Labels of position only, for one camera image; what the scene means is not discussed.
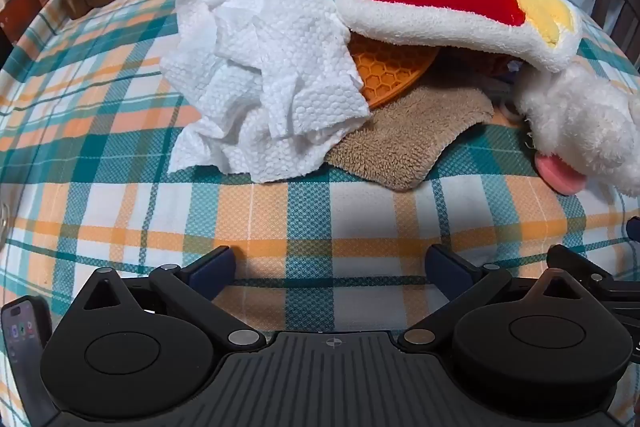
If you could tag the white plush dog toy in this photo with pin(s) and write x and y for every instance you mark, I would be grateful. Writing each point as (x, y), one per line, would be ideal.
(575, 117)

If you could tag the smartphone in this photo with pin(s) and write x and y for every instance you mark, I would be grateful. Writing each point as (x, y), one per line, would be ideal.
(20, 347)

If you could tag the orange silicone honeycomb mat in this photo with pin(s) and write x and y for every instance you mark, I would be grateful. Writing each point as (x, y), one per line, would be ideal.
(390, 77)

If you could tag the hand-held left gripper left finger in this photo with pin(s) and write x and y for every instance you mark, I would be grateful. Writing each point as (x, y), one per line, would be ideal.
(220, 264)

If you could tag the beige fluffy towel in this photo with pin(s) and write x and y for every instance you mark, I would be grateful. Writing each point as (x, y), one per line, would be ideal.
(400, 142)

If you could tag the white paper towel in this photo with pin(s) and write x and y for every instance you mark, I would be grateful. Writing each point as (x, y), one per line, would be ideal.
(260, 57)

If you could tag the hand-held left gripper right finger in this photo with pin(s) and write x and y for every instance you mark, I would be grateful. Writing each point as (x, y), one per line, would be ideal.
(442, 267)

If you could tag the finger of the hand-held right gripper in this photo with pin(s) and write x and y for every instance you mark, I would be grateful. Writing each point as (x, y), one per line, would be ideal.
(635, 229)
(570, 259)

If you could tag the plaid tablecloth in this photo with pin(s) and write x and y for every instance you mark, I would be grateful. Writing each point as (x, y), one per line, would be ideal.
(150, 207)

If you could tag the dark wooden chair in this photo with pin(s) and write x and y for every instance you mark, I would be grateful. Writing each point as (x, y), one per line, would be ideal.
(615, 7)

